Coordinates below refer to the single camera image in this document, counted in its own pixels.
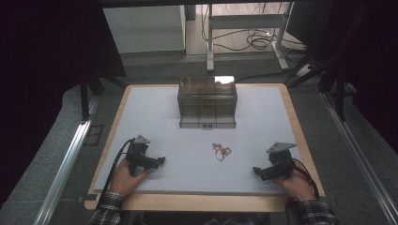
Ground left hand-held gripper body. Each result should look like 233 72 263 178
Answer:
124 134 160 178

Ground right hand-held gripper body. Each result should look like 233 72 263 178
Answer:
262 142 298 182

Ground clear brown drawer box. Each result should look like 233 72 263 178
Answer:
176 75 238 129

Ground person's left hand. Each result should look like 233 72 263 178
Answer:
109 158 152 197

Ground person's right hand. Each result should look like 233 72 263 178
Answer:
273 168 317 203

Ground white table mat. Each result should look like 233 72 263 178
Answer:
93 85 303 197

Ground dark square floor plate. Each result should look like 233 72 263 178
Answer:
84 124 105 147

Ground black metal stand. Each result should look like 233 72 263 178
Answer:
286 31 349 124
79 74 106 124

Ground white power strip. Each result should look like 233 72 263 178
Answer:
295 63 313 78

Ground white cabinet panel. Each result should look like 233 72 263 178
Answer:
102 5 188 54

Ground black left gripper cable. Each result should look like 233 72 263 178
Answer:
95 138 136 211

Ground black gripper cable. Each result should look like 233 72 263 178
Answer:
95 138 136 211
291 157 321 202

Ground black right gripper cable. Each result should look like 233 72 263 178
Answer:
291 157 321 202

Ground aluminium rail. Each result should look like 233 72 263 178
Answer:
321 91 398 225
32 119 94 225

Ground black floor cables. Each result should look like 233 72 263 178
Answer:
201 3 308 53

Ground white metal desk frame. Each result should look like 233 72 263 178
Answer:
206 2 291 73

